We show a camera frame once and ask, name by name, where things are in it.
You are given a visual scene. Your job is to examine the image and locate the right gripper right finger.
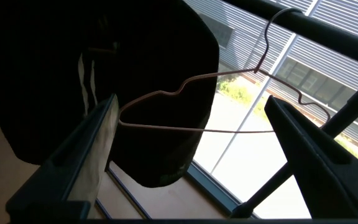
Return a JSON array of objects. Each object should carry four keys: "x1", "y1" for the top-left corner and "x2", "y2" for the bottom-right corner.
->
[{"x1": 264, "y1": 95, "x2": 358, "y2": 219}]

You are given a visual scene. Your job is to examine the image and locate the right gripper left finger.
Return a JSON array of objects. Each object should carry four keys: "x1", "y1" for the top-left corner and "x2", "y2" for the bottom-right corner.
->
[{"x1": 6, "y1": 93, "x2": 120, "y2": 219}]

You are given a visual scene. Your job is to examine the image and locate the black garment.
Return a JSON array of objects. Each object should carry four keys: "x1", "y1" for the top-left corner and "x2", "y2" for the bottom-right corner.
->
[{"x1": 0, "y1": 0, "x2": 221, "y2": 189}]

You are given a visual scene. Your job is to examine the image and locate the pink clothes hanger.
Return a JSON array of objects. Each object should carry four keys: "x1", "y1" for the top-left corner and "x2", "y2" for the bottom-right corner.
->
[{"x1": 117, "y1": 7, "x2": 332, "y2": 135}]

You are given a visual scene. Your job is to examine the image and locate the black clothes rack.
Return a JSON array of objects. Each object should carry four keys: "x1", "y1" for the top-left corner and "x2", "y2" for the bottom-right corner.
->
[{"x1": 222, "y1": 0, "x2": 358, "y2": 219}]

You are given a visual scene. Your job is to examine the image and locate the window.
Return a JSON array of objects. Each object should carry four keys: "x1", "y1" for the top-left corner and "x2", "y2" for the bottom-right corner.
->
[{"x1": 94, "y1": 0, "x2": 358, "y2": 220}]

